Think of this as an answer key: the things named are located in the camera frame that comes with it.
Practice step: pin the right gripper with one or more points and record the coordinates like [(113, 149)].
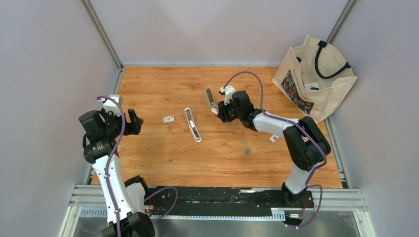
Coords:
[(223, 113)]

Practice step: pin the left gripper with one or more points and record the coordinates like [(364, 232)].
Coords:
[(134, 127)]

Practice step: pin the beige canvas tote bag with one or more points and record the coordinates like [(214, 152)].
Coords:
[(315, 77)]

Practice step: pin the white stapler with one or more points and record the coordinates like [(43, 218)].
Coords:
[(192, 125)]

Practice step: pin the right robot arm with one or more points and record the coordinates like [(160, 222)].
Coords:
[(306, 144)]

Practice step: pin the white staple tray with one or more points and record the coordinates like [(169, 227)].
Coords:
[(273, 138)]

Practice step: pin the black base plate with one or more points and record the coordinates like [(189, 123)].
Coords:
[(221, 201)]

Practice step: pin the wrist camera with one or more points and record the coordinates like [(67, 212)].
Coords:
[(227, 92), (112, 103)]

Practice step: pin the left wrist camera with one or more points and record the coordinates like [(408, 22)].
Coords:
[(112, 103)]

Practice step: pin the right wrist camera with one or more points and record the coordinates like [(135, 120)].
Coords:
[(227, 92)]

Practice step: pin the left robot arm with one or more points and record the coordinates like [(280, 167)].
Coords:
[(126, 215)]

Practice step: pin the white staple box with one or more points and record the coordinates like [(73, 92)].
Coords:
[(168, 119)]

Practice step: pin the grey green stapler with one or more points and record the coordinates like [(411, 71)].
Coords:
[(213, 104)]

